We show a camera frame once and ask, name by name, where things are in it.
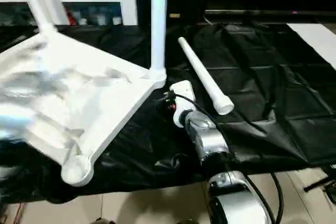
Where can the black stand leg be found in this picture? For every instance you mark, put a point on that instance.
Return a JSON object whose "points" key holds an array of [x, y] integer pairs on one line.
{"points": [[315, 186]]}

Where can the black equipment case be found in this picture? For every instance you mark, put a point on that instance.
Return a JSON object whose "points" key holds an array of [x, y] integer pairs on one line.
{"points": [[332, 191]]}

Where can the red bottle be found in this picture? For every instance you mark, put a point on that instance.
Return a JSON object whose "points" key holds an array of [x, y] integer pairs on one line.
{"points": [[70, 16]]}

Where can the black plastic sheet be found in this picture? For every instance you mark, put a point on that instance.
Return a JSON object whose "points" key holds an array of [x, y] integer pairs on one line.
{"points": [[262, 90]]}

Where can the white flat board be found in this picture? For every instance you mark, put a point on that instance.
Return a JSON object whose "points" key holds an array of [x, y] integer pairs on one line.
{"points": [[315, 40]]}

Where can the long black pole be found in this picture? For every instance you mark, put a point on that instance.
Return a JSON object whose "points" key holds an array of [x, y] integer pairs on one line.
{"points": [[249, 12]]}

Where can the small white jar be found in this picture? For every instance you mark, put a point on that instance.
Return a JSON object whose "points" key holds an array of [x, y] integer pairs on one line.
{"points": [[116, 20], [83, 21]]}

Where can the white plastic table leg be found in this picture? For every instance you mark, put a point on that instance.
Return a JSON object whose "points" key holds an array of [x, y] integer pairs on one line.
{"points": [[36, 3], [204, 77], [158, 24]]}

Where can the white plastic table top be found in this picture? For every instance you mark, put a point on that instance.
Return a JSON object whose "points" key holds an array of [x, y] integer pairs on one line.
{"points": [[92, 90]]}

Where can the tan tape piece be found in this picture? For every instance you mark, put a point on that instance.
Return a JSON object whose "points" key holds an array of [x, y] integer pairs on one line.
{"points": [[174, 15]]}

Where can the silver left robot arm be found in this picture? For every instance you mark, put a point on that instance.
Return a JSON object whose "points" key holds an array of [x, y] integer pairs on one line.
{"points": [[11, 127]]}

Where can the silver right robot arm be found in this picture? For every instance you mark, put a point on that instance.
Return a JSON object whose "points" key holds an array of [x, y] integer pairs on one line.
{"points": [[207, 134]]}

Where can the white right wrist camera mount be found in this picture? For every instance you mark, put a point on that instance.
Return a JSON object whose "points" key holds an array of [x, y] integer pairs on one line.
{"points": [[183, 90]]}

